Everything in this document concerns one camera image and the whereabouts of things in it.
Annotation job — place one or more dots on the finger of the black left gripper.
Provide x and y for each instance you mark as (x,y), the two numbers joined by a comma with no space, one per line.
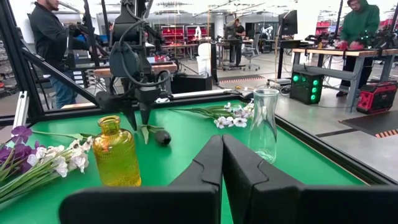
(130,116)
(145,113)

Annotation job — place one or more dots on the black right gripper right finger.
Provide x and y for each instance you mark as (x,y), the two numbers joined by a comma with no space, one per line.
(264,199)

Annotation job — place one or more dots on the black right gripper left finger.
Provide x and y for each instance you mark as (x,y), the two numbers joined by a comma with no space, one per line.
(192,199)

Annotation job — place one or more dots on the red artificial tulip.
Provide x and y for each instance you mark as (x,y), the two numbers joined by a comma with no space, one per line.
(163,137)

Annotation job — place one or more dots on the green flower stems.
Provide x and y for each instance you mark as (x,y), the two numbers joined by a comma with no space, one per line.
(239,122)

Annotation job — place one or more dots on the white artificial flower bunch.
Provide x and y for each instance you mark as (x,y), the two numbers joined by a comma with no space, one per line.
(59,161)

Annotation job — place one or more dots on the single purple flower stem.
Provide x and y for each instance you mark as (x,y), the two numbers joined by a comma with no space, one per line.
(21,133)

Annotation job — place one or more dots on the purple artificial flower bunch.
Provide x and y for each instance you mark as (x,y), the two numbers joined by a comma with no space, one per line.
(17,152)

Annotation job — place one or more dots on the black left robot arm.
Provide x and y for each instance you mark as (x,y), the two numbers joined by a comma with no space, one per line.
(127,62)

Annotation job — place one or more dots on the yellow glass vase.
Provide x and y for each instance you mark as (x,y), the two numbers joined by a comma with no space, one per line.
(116,155)

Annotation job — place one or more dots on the clear glass vase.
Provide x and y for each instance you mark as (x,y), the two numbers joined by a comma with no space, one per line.
(264,140)

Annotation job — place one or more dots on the black box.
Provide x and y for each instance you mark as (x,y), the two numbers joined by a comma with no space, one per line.
(191,84)

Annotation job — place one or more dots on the red storage shelves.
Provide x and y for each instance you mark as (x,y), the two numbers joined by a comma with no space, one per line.
(172,34)

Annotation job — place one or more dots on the white bin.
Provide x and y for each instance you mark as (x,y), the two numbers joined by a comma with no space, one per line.
(203,62)

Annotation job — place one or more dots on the person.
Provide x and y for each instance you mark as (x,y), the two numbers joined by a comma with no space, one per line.
(49,37)
(360,21)
(239,30)

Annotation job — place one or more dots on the grey office chair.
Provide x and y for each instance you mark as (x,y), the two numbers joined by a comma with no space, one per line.
(252,51)

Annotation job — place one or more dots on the black computer tower green lights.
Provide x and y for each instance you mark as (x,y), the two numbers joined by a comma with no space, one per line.
(303,90)

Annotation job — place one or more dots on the red black power station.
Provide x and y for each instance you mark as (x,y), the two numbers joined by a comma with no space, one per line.
(376,98)

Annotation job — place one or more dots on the black monitor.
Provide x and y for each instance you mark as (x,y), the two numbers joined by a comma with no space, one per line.
(289,23)

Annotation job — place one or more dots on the wooden workbench grey legs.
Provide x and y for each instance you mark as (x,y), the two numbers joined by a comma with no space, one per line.
(326,52)

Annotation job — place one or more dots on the white rail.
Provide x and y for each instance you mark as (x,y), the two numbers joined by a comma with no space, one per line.
(202,93)

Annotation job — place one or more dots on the silver aluminium bracket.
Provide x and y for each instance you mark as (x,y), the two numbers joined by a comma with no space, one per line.
(21,109)

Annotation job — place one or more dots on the black table frame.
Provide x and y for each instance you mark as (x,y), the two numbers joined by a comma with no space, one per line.
(20,62)

